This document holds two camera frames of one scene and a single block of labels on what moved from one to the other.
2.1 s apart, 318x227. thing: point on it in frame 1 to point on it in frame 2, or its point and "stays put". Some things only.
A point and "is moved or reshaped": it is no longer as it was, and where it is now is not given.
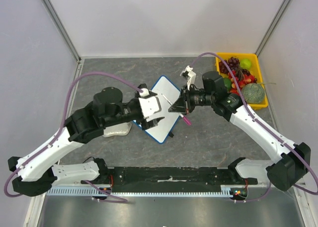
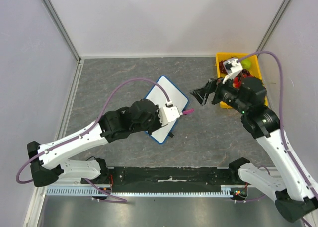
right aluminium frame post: (275, 21) stays put
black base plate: (173, 179) stays put
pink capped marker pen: (187, 120) is moved or reshaped
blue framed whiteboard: (167, 93) stays put
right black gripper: (185, 100) to (216, 92)
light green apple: (245, 63) stays put
